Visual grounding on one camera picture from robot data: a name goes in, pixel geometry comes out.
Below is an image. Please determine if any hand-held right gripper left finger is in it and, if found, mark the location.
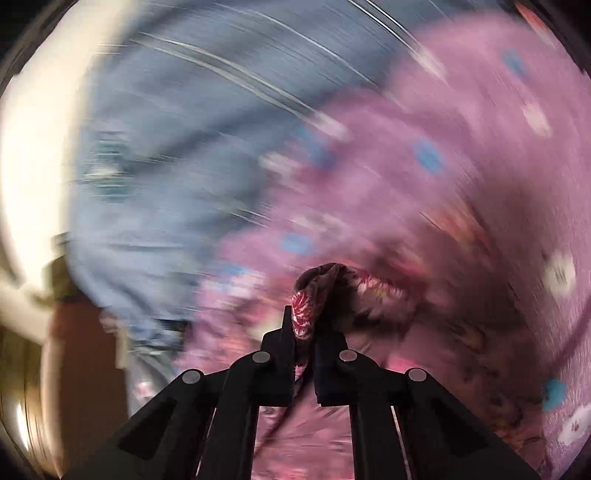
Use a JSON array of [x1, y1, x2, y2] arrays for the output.
[[62, 305, 297, 480]]

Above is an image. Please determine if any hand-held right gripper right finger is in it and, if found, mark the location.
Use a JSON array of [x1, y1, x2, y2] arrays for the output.
[[314, 320, 541, 480]]

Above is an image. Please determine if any mauve swirl floral garment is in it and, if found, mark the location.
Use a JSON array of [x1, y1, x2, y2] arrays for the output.
[[252, 262, 550, 480]]

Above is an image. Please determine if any blue plaid blanket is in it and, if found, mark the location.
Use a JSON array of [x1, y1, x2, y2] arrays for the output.
[[65, 0, 444, 416]]

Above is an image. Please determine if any purple flower print bedsheet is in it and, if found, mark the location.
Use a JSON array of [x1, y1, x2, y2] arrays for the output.
[[175, 14, 591, 480]]

